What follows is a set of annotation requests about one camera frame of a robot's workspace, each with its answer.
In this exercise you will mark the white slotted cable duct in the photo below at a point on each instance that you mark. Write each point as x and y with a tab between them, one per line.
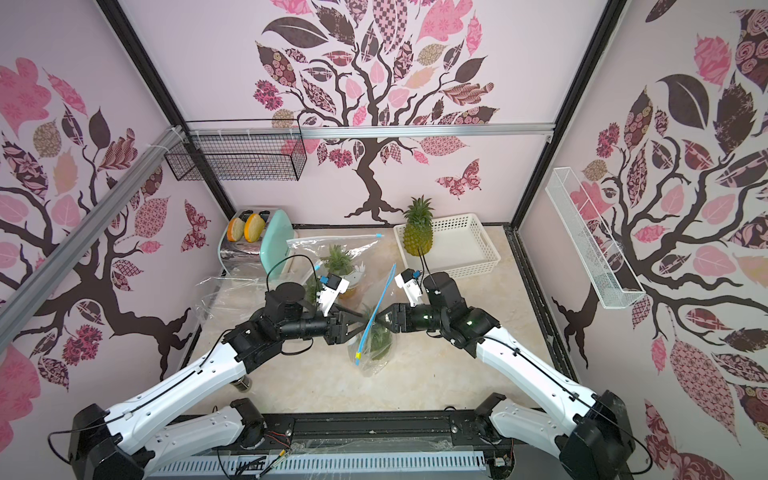
318	465

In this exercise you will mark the black wire wall basket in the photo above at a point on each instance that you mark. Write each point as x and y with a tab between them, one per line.
238	154

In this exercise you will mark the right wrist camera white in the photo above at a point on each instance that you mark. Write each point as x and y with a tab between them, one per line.
409	282

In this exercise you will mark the aluminium frame bar back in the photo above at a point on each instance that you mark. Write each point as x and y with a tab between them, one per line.
418	131

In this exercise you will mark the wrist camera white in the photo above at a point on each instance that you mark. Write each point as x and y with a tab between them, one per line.
332	286
409	282

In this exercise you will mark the aluminium frame bar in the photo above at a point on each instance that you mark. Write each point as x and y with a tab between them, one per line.
29	297
418	131

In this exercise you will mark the aluminium frame bar left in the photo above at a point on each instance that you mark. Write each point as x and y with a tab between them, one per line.
29	297

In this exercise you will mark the white plastic basket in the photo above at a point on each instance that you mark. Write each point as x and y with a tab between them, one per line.
461	247

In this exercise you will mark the right bread slice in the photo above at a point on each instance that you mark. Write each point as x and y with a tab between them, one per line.
254	226

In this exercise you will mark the left bread slice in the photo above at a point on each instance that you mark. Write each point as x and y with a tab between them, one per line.
235	230

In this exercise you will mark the zip-top bag clear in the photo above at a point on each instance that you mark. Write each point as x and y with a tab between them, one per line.
379	295
227	300
361	247

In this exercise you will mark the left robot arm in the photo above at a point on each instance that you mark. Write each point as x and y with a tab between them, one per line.
140	436

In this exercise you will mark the bread slice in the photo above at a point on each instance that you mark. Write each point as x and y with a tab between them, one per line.
254	226
235	230

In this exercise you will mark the white wire wall shelf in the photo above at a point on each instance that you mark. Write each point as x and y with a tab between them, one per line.
580	205

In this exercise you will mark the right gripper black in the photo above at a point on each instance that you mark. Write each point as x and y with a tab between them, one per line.
397	318

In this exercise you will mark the dark lidded spice jar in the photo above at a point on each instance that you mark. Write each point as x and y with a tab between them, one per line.
243	384

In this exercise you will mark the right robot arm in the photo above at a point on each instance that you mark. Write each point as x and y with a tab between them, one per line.
589	433

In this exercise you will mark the silver toaster mint side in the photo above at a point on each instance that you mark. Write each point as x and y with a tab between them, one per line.
243	259

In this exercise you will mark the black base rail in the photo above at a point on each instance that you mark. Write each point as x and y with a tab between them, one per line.
377	432

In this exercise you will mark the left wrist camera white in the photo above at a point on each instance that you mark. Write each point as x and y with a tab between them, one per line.
332	286

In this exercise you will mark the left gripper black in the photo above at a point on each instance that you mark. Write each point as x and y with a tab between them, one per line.
336	330

